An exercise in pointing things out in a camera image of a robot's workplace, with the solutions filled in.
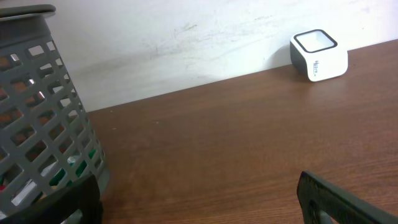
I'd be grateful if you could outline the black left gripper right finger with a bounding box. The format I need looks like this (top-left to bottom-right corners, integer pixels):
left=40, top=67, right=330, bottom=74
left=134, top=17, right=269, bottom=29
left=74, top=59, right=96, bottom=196
left=297, top=171, right=397, bottom=224

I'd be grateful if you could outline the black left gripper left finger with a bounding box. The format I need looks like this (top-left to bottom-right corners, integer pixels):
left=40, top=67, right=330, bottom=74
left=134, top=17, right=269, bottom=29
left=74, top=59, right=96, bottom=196
left=1, top=174, right=103, bottom=224

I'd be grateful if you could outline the white barcode scanner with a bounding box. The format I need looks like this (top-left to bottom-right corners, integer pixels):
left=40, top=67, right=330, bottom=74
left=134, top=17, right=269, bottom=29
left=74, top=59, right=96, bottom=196
left=289, top=29, right=348, bottom=82

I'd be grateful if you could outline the grey plastic mesh basket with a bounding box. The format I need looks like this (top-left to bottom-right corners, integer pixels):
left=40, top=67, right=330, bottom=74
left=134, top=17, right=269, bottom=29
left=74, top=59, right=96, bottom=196
left=1, top=4, right=109, bottom=218

